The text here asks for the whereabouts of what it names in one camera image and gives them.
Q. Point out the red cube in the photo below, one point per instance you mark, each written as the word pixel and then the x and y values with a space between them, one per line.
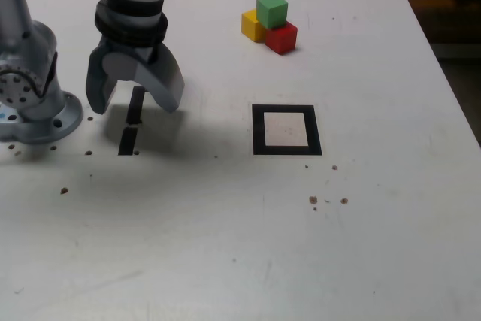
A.
pixel 282 39

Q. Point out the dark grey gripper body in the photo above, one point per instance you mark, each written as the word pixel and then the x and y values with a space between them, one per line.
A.
pixel 144 54

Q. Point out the black tape strip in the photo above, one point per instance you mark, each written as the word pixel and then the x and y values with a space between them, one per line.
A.
pixel 127 140

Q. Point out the green cube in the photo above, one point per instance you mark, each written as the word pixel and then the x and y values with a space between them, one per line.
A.
pixel 272 11

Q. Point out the yellow cube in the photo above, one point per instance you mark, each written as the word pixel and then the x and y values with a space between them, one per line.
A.
pixel 251 28

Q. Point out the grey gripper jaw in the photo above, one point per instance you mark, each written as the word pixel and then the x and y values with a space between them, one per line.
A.
pixel 165 80
pixel 95 84

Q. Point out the black tape square outline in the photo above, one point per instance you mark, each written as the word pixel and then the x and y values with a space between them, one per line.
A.
pixel 258 129

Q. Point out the dark brown background furniture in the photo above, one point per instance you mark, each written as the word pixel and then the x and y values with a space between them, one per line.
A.
pixel 443 16

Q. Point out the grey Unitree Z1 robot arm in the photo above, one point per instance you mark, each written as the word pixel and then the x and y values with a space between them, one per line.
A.
pixel 34 73

